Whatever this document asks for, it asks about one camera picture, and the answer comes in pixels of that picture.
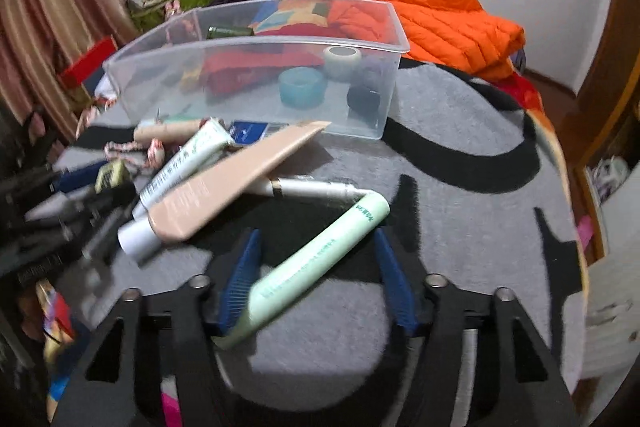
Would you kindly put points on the dark blue card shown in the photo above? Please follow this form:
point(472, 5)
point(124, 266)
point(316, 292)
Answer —
point(250, 131)

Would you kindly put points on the dark green small bottle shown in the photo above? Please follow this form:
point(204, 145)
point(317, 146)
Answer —
point(227, 31)

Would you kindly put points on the white tape roll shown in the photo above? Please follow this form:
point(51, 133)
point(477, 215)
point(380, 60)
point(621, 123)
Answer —
point(342, 62)

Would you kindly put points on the light blue tape roll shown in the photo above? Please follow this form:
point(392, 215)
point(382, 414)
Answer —
point(301, 88)

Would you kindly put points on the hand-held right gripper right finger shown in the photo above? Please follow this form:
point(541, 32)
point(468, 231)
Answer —
point(396, 282)

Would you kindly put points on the beige cosmetic tube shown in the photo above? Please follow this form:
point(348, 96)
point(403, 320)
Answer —
point(225, 179)

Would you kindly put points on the black round jar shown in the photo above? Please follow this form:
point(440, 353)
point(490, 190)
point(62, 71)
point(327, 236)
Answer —
point(364, 100)

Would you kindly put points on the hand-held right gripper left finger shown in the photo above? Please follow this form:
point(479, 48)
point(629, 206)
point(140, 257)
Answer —
point(244, 279)

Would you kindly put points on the brown wooden cabinet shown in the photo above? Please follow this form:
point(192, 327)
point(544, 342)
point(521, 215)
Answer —
point(607, 107)

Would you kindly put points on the clear plastic storage box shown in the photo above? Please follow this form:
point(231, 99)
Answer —
point(260, 72)

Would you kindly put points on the pink plastic piece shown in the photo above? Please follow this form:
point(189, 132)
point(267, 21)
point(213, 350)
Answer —
point(171, 411)

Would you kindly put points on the white green printed tube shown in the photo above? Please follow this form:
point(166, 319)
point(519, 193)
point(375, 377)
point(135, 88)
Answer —
point(187, 162)

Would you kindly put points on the white marker pen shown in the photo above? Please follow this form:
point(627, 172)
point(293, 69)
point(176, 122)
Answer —
point(310, 189)

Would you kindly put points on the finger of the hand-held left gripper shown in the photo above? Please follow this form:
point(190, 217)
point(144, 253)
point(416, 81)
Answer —
point(75, 207)
point(80, 176)

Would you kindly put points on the orange down jacket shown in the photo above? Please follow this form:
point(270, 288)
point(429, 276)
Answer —
point(450, 27)

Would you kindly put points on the colourful snack packet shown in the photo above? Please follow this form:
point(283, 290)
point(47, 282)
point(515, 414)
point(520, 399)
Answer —
point(50, 312)

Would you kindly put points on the striped pink curtain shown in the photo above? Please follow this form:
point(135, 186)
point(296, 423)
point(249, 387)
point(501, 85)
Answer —
point(55, 7)

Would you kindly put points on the light green tube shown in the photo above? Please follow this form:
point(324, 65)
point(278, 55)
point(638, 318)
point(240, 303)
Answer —
point(320, 252)

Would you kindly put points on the beige cylindrical stick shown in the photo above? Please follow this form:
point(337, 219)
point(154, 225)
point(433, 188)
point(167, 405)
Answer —
point(165, 130)

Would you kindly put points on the red flat box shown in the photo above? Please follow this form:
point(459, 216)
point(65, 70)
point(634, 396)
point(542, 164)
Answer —
point(87, 62)

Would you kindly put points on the small yellow-green box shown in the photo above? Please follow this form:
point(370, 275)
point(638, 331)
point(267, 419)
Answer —
point(112, 176)

